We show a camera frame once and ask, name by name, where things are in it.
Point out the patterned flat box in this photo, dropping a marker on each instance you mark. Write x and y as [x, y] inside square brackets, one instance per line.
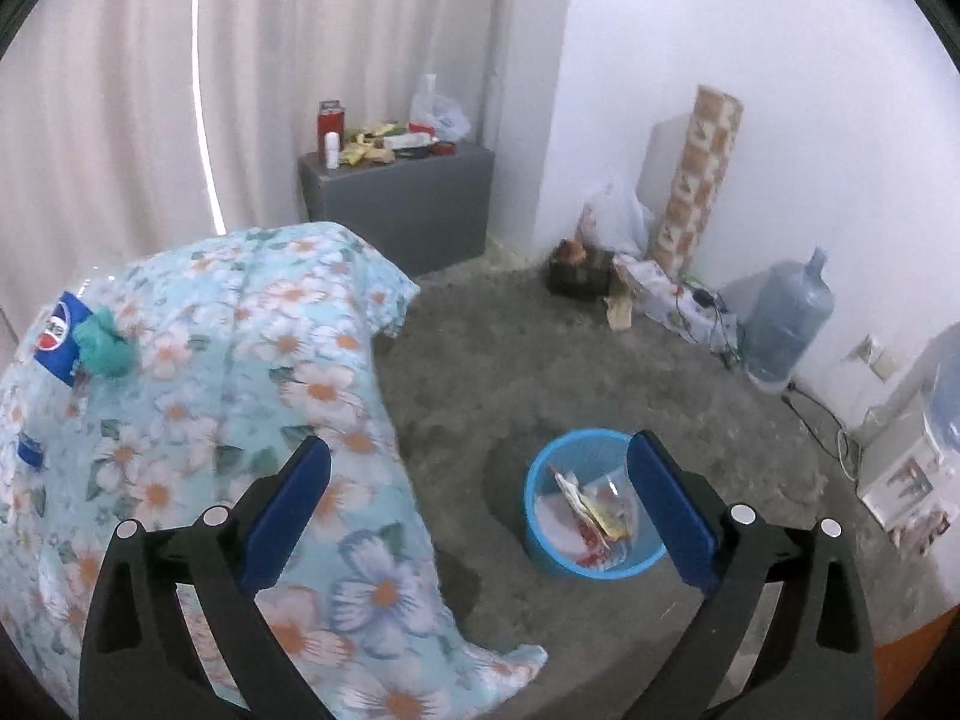
[656, 292]

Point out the floral light blue blanket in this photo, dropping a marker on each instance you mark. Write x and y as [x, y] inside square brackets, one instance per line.
[225, 390]

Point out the crumpled plastic packet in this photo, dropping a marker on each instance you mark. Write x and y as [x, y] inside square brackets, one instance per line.
[922, 532]

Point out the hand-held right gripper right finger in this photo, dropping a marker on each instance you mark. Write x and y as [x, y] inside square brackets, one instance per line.
[675, 514]

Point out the clear bag with red print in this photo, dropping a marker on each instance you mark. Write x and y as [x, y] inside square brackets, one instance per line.
[604, 506]

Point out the red thermos flask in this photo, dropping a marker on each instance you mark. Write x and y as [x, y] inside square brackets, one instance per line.
[330, 120]

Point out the wall socket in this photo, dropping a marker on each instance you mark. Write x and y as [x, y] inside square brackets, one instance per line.
[876, 356]

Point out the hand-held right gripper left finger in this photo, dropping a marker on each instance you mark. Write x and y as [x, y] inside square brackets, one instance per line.
[289, 514]

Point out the orange object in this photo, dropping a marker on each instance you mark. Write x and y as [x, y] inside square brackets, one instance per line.
[922, 660]

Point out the grey cabinet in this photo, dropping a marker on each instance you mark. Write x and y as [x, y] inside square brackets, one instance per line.
[397, 210]

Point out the brown paper scrap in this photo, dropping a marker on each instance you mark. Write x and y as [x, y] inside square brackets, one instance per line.
[619, 313]

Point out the small white bottle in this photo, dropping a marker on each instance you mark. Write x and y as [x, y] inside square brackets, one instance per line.
[332, 150]

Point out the clear plastic bag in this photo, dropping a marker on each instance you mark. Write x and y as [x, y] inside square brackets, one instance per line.
[442, 112]

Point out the clear bottle with blue label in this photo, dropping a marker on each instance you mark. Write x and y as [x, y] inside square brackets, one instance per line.
[60, 337]

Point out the white curtain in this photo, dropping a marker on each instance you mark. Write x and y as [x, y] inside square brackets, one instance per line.
[112, 90]

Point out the white water dispenser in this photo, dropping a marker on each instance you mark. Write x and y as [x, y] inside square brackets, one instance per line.
[907, 457]

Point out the white plastic bag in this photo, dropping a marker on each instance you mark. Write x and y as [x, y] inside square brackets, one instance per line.
[619, 221]

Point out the blue plastic basket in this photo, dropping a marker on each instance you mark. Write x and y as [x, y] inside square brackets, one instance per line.
[551, 551]

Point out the patterned rolled mat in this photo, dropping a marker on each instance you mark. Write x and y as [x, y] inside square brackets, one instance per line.
[697, 180]

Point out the large blue water jug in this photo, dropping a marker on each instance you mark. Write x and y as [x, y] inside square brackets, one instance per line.
[787, 315]

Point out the pile of snack packets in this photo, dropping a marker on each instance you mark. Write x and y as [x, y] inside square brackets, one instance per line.
[382, 144]

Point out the red and white wrapper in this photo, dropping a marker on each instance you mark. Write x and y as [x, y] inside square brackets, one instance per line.
[594, 549]

